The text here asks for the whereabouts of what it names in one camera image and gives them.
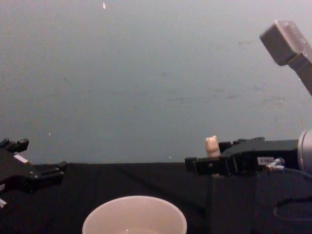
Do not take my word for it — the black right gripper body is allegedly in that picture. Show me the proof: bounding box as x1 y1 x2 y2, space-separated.
220 139 299 176

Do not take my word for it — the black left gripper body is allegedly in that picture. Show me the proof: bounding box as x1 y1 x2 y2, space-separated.
0 147 39 194

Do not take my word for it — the small white plastic piece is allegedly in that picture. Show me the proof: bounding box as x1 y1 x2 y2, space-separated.
204 135 221 176

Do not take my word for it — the black table cloth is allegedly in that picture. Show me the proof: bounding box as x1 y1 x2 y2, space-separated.
0 161 312 234

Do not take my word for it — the white round cup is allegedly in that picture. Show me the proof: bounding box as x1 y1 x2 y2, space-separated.
81 195 188 234

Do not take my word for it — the thin dark gripper cable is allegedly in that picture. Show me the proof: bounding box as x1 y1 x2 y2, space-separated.
266 157 312 180

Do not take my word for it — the black looped cable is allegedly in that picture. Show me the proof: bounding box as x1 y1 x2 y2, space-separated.
273 196 312 222

